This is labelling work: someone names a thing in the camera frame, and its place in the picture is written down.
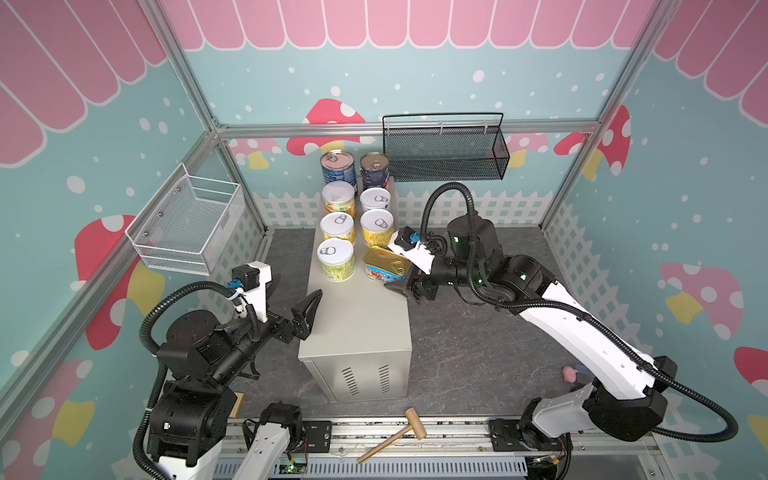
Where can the dark blue chopped tomato can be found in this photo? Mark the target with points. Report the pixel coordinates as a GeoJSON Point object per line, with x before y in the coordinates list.
{"type": "Point", "coordinates": [375, 170]}

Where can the grey metal cabinet counter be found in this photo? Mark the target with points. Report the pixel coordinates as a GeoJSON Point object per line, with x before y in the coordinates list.
{"type": "Point", "coordinates": [360, 346]}

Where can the gold can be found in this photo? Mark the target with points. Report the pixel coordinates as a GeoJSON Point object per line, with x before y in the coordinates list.
{"type": "Point", "coordinates": [382, 265]}

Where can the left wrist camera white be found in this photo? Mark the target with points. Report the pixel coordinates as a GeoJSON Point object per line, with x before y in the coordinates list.
{"type": "Point", "coordinates": [254, 278]}

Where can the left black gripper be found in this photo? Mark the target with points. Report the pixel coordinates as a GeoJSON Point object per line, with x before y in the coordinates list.
{"type": "Point", "coordinates": [302, 321]}

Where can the peach fruit can plastic lid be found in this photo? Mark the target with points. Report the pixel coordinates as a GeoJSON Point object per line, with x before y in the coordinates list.
{"type": "Point", "coordinates": [339, 196]}

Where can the wooden block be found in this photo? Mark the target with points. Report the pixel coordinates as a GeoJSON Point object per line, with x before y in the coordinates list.
{"type": "Point", "coordinates": [237, 406]}

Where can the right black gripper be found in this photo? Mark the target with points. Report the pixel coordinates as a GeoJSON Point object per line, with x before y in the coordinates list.
{"type": "Point", "coordinates": [424, 284]}

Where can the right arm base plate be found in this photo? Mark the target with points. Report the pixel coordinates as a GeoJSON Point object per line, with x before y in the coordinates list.
{"type": "Point", "coordinates": [514, 435]}

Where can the fruit can white lid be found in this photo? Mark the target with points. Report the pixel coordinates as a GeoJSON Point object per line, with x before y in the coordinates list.
{"type": "Point", "coordinates": [375, 198]}
{"type": "Point", "coordinates": [339, 225]}
{"type": "Point", "coordinates": [336, 257]}
{"type": "Point", "coordinates": [377, 227]}

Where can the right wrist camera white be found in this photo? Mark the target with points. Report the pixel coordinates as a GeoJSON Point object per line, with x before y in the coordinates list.
{"type": "Point", "coordinates": [406, 243]}

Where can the blue soup can pink lid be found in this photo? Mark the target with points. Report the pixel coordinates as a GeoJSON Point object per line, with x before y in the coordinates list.
{"type": "Point", "coordinates": [338, 165]}

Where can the black mesh wall basket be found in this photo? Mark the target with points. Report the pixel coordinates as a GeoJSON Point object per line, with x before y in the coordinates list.
{"type": "Point", "coordinates": [456, 146]}

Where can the green circuit board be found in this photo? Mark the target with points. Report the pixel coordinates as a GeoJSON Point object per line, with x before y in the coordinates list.
{"type": "Point", "coordinates": [292, 467]}

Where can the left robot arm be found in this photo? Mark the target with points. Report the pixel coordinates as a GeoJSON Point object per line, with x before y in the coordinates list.
{"type": "Point", "coordinates": [185, 418]}

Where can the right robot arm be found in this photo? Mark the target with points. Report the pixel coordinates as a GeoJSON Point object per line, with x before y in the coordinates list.
{"type": "Point", "coordinates": [455, 247]}

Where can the wooden mallet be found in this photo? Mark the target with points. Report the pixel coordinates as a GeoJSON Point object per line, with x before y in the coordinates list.
{"type": "Point", "coordinates": [414, 425]}

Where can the pink toy block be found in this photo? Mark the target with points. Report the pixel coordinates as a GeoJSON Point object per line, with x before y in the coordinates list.
{"type": "Point", "coordinates": [570, 374]}

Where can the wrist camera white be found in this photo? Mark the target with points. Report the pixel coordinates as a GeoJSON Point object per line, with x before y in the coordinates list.
{"type": "Point", "coordinates": [254, 278]}
{"type": "Point", "coordinates": [406, 243]}

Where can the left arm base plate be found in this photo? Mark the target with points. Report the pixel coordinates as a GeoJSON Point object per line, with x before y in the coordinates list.
{"type": "Point", "coordinates": [300, 437]}

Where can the white wire wall basket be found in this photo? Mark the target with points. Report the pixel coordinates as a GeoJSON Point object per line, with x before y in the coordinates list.
{"type": "Point", "coordinates": [187, 224]}

